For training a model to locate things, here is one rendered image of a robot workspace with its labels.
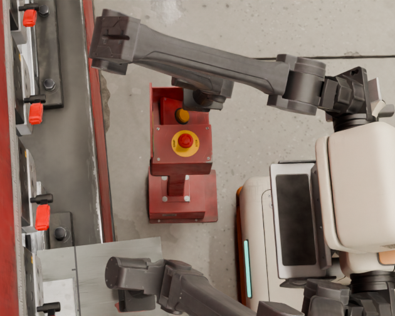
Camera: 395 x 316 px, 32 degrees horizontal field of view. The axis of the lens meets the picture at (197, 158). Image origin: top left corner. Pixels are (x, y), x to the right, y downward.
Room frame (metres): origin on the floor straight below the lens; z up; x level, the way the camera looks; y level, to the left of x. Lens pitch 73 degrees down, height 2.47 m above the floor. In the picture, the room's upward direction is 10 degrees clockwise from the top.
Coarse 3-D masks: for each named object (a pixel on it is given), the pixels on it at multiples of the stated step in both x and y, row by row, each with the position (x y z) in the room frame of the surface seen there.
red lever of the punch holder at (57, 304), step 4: (44, 304) 0.07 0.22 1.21; (48, 304) 0.07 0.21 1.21; (52, 304) 0.07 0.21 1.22; (56, 304) 0.07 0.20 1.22; (60, 304) 0.07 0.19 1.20; (36, 308) 0.06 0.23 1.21; (40, 308) 0.06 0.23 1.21; (44, 308) 0.06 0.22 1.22; (48, 308) 0.06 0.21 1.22; (52, 308) 0.06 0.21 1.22; (56, 308) 0.06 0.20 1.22; (60, 308) 0.06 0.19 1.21; (44, 312) 0.05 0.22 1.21; (48, 312) 0.05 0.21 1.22; (52, 312) 0.05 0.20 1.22
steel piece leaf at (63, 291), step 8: (56, 280) 0.13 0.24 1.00; (64, 280) 0.13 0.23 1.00; (72, 280) 0.14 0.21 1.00; (48, 288) 0.11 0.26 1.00; (56, 288) 0.11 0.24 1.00; (64, 288) 0.12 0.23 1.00; (72, 288) 0.12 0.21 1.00; (48, 296) 0.10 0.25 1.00; (56, 296) 0.10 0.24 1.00; (64, 296) 0.10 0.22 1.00; (72, 296) 0.10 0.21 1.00; (64, 304) 0.08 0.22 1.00; (72, 304) 0.09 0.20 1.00; (56, 312) 0.07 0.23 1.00; (64, 312) 0.07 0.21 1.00; (72, 312) 0.07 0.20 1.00
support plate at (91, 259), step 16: (128, 240) 0.24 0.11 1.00; (144, 240) 0.25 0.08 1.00; (160, 240) 0.25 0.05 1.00; (48, 256) 0.18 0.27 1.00; (64, 256) 0.18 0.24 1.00; (80, 256) 0.19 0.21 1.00; (96, 256) 0.19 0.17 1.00; (128, 256) 0.21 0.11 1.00; (144, 256) 0.21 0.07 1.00; (160, 256) 0.22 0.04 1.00; (48, 272) 0.14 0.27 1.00; (64, 272) 0.15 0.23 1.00; (80, 272) 0.16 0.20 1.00; (96, 272) 0.16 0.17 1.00; (80, 288) 0.12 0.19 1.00; (96, 288) 0.13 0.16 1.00; (80, 304) 0.09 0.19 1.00; (96, 304) 0.10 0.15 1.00; (112, 304) 0.10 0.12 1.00
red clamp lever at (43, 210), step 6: (30, 198) 0.25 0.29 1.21; (36, 198) 0.25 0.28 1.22; (42, 198) 0.25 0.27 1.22; (48, 198) 0.26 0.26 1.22; (42, 204) 0.24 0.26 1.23; (36, 210) 0.23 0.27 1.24; (42, 210) 0.23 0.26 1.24; (48, 210) 0.23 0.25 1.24; (36, 216) 0.21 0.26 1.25; (42, 216) 0.21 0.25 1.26; (48, 216) 0.22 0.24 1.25; (36, 222) 0.20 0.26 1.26; (42, 222) 0.20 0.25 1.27; (48, 222) 0.21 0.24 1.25; (36, 228) 0.19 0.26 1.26; (42, 228) 0.19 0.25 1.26
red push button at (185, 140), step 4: (180, 136) 0.56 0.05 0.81; (184, 136) 0.56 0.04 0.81; (188, 136) 0.56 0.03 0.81; (180, 140) 0.54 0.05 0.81; (184, 140) 0.55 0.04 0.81; (188, 140) 0.55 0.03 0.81; (192, 140) 0.55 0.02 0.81; (180, 144) 0.54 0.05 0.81; (184, 144) 0.54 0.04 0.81; (188, 144) 0.54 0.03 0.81
